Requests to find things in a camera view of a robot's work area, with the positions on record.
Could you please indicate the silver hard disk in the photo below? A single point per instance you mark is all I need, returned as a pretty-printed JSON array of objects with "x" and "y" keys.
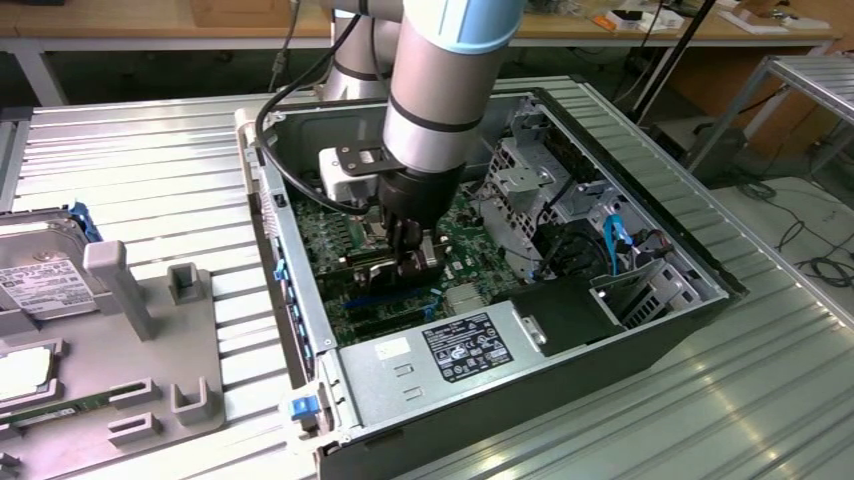
[{"x": 41, "y": 270}]

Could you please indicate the long wooden desk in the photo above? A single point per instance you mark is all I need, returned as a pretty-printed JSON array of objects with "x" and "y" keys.
[{"x": 568, "y": 27}]

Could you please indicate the black slanted pole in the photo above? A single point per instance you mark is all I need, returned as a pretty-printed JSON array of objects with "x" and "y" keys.
[{"x": 675, "y": 55}]

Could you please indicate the open black PC case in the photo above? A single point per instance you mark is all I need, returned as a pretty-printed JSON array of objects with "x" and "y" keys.
[{"x": 601, "y": 380}]

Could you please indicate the short black expansion slot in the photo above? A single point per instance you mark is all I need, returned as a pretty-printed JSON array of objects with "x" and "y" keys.
[{"x": 360, "y": 316}]

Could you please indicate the blue expansion slot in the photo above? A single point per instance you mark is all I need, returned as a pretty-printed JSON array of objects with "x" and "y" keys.
[{"x": 357, "y": 301}]

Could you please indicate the green loose RAM stick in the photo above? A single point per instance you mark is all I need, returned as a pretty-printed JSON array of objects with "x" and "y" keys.
[{"x": 61, "y": 410}]

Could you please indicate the slanted silver disk bay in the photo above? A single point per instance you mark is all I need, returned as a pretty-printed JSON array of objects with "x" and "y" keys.
[{"x": 668, "y": 290}]

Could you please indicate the blue case latch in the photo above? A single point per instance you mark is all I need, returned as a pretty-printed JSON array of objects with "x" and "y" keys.
[{"x": 304, "y": 406}]

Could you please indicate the silver disk bay cage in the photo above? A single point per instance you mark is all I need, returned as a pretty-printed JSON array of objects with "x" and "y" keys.
[{"x": 521, "y": 200}]

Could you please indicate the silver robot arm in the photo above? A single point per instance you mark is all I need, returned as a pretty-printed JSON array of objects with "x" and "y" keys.
[{"x": 434, "y": 100}]

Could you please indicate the metal frame table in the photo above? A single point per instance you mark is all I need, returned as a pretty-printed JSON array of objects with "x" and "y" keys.
[{"x": 801, "y": 75}]

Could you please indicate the blue disk bracket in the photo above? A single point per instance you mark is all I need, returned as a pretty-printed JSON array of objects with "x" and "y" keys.
[{"x": 83, "y": 225}]

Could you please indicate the silver CPU chip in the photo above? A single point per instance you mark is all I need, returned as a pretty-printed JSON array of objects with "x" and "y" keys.
[{"x": 21, "y": 375}]

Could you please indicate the installed RAM stick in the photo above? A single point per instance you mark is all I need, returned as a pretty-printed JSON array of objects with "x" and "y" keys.
[{"x": 361, "y": 259}]

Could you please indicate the orange and white box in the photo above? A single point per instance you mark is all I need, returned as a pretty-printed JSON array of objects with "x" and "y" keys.
[{"x": 635, "y": 20}]

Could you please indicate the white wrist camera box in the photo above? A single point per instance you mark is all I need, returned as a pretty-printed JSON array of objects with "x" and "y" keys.
[{"x": 341, "y": 180}]

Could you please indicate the green motherboard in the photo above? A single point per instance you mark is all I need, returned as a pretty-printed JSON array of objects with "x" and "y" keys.
[{"x": 468, "y": 240}]

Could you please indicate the grey parts rack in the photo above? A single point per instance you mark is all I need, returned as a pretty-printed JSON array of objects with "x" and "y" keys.
[{"x": 101, "y": 360}]

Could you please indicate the white paper stack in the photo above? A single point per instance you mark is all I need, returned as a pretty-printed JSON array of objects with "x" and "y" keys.
[{"x": 755, "y": 20}]

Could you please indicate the green graphics card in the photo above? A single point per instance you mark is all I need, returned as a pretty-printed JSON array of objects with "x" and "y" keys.
[{"x": 377, "y": 282}]

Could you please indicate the CPU socket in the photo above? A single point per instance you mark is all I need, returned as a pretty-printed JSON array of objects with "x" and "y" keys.
[{"x": 370, "y": 232}]

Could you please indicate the long black expansion slot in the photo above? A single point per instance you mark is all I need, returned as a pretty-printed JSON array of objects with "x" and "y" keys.
[{"x": 394, "y": 324}]

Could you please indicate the grey power supply unit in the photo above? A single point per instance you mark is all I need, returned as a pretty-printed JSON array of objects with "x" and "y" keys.
[{"x": 388, "y": 380}]

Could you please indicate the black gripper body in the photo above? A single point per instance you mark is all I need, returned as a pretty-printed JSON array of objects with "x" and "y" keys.
[{"x": 421, "y": 195}]

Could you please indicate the small silver heatsink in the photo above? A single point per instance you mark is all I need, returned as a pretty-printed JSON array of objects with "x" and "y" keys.
[{"x": 468, "y": 296}]

